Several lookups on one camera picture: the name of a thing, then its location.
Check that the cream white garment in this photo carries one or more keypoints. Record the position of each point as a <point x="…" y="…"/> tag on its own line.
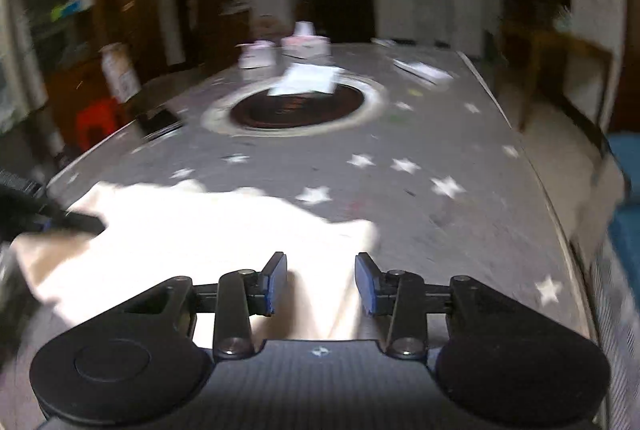
<point x="157" y="232"/>

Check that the white paper bag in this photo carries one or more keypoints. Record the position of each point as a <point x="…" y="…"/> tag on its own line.
<point x="119" y="72"/>

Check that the red plastic stool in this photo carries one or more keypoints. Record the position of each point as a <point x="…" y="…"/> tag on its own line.
<point x="98" y="121"/>

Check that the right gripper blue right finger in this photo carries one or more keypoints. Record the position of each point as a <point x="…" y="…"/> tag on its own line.
<point x="399" y="297"/>

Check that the soft tissue pack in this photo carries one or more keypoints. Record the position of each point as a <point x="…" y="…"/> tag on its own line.
<point x="257" y="54"/>

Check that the water dispenser with blue bottle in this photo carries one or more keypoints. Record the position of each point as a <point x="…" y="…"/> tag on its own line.
<point x="425" y="21"/>

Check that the brown wooden side table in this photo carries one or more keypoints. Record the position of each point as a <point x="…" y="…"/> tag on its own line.
<point x="542" y="57"/>

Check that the white remote control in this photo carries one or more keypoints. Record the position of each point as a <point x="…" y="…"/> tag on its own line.
<point x="425" y="72"/>

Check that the black smartphone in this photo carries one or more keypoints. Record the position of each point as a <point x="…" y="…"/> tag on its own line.
<point x="157" y="123"/>

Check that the white pink tissue box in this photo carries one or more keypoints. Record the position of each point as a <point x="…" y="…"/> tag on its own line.
<point x="305" y="43"/>

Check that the dark wooden shelf cabinet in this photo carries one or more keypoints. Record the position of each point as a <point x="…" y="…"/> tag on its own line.
<point x="65" y="10"/>

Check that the white folded cloth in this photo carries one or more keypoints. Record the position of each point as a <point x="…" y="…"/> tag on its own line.
<point x="307" y="78"/>

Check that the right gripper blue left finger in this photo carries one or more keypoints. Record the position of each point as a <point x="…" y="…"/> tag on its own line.
<point x="241" y="295"/>

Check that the round black induction cooktop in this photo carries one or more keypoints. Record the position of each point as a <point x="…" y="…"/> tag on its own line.
<point x="277" y="112"/>

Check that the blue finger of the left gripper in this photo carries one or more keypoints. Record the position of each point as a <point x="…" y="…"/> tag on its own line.
<point x="26" y="208"/>

